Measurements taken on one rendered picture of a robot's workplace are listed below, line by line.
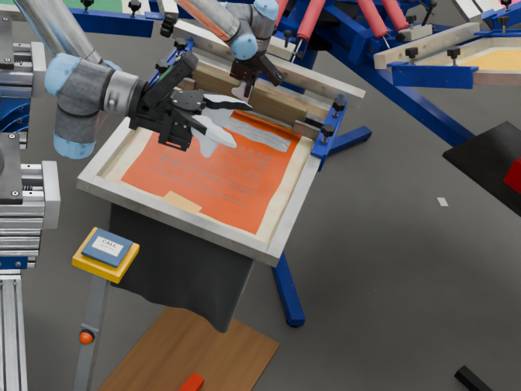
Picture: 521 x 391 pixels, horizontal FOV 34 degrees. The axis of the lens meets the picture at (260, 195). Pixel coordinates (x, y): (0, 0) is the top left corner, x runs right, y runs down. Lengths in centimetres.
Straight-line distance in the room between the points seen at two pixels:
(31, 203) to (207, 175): 70
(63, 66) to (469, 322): 266
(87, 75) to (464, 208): 313
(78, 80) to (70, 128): 10
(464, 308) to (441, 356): 33
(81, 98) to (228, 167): 110
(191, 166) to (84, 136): 98
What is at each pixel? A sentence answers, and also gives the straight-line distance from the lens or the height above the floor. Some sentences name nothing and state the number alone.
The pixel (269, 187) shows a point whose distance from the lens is 251.
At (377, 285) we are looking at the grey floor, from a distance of 377.
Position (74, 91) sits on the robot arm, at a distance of 150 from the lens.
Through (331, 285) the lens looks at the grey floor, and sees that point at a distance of 367.
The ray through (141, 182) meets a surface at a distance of 241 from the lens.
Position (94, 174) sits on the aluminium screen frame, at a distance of 235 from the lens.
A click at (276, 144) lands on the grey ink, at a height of 96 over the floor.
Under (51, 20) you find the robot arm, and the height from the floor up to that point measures 169.
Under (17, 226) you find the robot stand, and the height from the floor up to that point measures 113.
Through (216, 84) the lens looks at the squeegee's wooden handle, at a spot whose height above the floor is 103.
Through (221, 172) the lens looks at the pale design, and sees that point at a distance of 251.
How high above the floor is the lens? 253
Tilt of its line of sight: 40 degrees down
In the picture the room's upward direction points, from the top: 18 degrees clockwise
